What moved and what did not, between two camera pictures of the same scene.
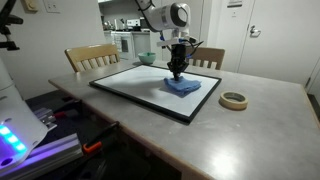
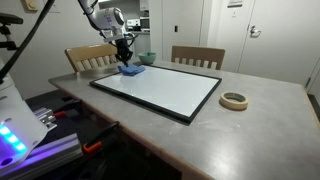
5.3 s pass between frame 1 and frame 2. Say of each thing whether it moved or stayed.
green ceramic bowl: stayed
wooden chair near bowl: stayed
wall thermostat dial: stayed
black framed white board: stayed
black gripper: moved
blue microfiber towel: moved
